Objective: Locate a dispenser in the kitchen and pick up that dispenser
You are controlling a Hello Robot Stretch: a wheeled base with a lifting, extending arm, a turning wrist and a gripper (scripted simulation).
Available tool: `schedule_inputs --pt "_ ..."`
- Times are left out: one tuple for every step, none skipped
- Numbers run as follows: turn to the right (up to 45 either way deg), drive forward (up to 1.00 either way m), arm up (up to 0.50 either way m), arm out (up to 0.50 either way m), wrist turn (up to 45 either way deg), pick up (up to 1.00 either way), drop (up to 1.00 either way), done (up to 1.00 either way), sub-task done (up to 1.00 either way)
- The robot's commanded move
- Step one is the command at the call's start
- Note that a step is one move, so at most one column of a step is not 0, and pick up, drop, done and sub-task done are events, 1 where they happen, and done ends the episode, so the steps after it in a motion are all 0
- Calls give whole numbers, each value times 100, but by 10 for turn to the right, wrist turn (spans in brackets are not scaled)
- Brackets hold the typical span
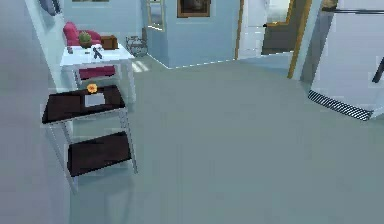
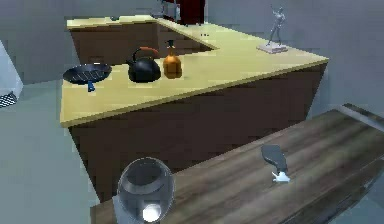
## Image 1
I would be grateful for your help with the grey flat square plate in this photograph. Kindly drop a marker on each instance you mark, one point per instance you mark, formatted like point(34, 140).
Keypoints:
point(94, 99)

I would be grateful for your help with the white room door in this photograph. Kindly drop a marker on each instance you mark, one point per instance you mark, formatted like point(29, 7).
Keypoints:
point(253, 30)

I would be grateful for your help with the orange round fruit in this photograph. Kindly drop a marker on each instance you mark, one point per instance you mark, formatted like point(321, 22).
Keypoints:
point(92, 88)

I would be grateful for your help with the dark brown two-tier side table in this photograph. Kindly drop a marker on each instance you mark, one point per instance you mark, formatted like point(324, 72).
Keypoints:
point(96, 153)

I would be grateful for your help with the brown framed picture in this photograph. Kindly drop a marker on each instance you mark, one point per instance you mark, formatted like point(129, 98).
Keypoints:
point(194, 8)

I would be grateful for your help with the brown wooden box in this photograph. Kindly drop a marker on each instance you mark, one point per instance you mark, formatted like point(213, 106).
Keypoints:
point(109, 42)

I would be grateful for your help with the white table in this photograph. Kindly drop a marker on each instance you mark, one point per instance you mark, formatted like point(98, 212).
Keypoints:
point(83, 58)

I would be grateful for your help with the green potted plant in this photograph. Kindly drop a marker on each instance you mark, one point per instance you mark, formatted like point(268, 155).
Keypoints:
point(85, 39)

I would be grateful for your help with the small dark cup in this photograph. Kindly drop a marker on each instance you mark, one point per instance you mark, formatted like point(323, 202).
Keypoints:
point(69, 50)

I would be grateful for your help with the red armchair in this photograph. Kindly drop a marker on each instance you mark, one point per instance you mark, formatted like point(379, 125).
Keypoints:
point(71, 35)

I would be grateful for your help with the white fridge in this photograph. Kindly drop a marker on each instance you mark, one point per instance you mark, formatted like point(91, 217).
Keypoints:
point(350, 56)

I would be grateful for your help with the wall mirror with pale frame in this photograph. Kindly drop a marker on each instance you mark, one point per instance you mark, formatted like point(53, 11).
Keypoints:
point(156, 14)

